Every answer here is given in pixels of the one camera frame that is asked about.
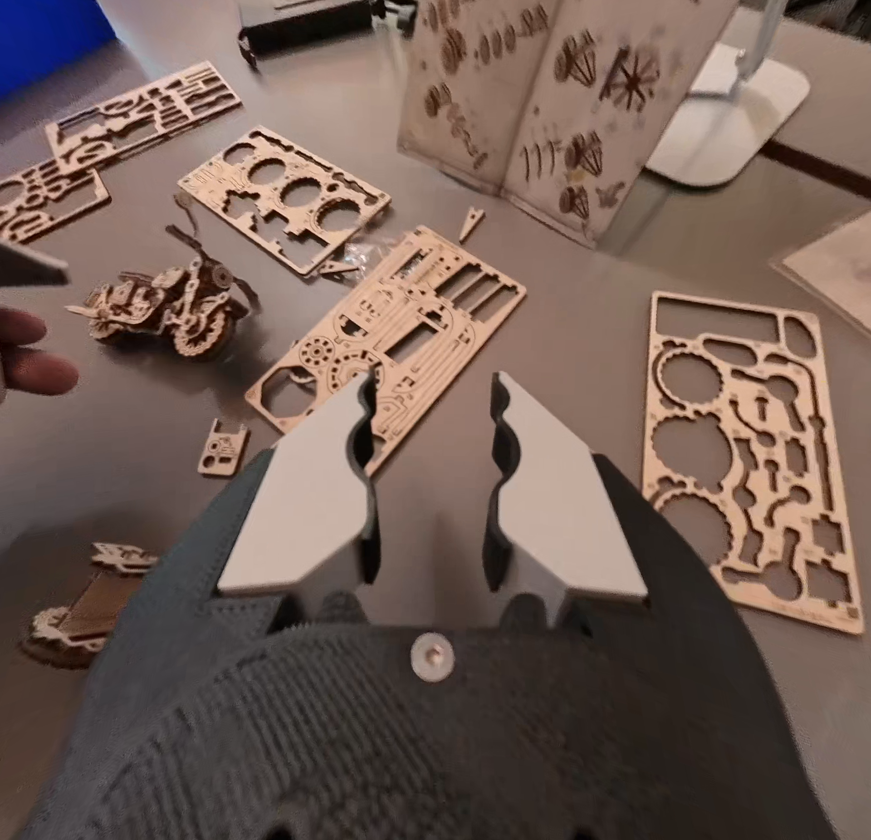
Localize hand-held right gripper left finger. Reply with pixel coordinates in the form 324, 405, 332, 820
216, 370, 381, 626

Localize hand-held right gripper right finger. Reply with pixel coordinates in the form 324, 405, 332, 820
483, 370, 649, 630

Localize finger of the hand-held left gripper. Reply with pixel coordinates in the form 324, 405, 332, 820
0, 241, 70, 287

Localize wooden sidecar model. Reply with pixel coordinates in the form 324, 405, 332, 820
20, 540, 161, 671

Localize person's left hand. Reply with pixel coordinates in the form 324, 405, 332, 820
0, 308, 80, 407

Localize wooden puzzle sheet, small cutouts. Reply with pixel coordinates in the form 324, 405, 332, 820
0, 162, 112, 245

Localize small wooden panel, round holes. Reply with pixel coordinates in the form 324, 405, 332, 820
197, 418, 251, 476

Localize wooden puzzle sheet, long cutouts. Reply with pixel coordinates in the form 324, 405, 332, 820
46, 60, 244, 174

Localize wooden motorcycle model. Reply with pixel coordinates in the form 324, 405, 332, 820
64, 224, 263, 364

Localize wooden puzzle sheet, gear holes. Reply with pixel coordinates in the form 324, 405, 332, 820
641, 290, 865, 637

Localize wooden puzzle sheet, round holes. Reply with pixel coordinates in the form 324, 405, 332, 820
177, 127, 393, 277

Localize wooden puzzle sheet, slotted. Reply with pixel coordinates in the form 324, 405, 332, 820
245, 225, 528, 476

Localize blue plastic bin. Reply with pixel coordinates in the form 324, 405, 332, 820
0, 0, 113, 116

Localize clear plastic bag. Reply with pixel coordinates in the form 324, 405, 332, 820
343, 231, 409, 269

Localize beige paper sheet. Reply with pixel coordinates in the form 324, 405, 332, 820
769, 210, 871, 337

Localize black power adapter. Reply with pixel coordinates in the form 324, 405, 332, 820
237, 0, 375, 58

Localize white monitor stand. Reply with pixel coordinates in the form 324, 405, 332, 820
643, 0, 812, 189

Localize standing instruction booklet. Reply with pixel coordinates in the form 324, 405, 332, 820
395, 0, 756, 249

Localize black cable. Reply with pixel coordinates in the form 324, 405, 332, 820
364, 0, 417, 34

